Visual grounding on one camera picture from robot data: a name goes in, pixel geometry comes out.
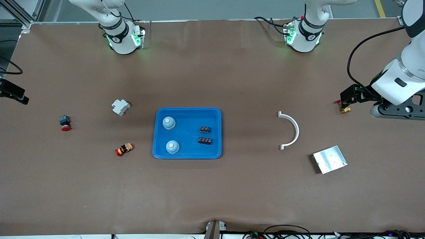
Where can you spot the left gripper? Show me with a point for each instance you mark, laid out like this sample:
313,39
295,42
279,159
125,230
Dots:
366,94

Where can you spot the black capacitor block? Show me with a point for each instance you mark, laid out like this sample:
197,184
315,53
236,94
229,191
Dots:
205,129
205,140

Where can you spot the light blue call bell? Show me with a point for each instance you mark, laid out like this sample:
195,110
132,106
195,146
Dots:
172,146
169,122

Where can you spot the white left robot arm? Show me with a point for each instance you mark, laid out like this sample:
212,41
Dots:
307,36

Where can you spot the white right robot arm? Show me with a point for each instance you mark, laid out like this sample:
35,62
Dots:
121,36

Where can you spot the red mushroom pushbutton black base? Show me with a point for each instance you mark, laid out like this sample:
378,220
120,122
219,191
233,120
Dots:
64,122

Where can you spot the square aluminium plate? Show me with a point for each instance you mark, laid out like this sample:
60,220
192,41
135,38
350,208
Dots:
329,159

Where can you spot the white circuit breaker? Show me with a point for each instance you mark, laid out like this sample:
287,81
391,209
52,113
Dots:
120,107

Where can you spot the red yellow emergency stop button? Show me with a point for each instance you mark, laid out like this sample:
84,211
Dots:
124,149

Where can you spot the brown table cover sheet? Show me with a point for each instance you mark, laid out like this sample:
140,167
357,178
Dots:
212,192

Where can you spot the blue plastic tray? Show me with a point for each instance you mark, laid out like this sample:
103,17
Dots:
187,146

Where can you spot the aluminium frame post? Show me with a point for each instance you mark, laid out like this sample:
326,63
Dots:
27,24
401,20

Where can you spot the white curved plastic bracket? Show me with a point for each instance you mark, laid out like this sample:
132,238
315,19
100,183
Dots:
297,131

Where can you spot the grey metal mount bracket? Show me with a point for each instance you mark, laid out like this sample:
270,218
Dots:
214,230

